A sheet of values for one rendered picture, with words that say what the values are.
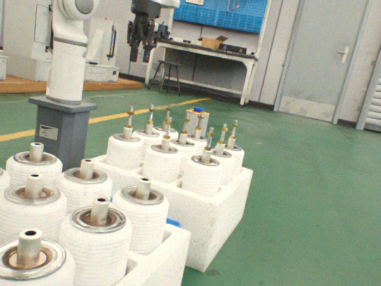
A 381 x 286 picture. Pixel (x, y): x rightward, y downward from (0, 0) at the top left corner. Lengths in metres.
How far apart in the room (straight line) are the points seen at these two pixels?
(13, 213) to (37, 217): 0.03
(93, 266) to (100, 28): 4.16
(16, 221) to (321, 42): 5.59
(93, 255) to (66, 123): 0.65
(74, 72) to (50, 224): 0.62
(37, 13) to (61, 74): 2.33
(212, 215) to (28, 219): 0.43
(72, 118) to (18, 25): 2.45
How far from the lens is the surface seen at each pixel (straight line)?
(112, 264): 0.49
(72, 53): 1.08
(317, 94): 5.86
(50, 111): 1.09
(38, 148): 0.71
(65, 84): 1.08
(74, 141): 1.10
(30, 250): 0.41
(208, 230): 0.84
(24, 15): 3.44
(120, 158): 0.94
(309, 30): 5.90
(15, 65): 3.49
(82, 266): 0.49
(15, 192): 0.57
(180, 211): 0.85
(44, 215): 0.54
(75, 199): 0.62
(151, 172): 0.89
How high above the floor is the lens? 0.48
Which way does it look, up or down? 13 degrees down
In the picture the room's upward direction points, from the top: 11 degrees clockwise
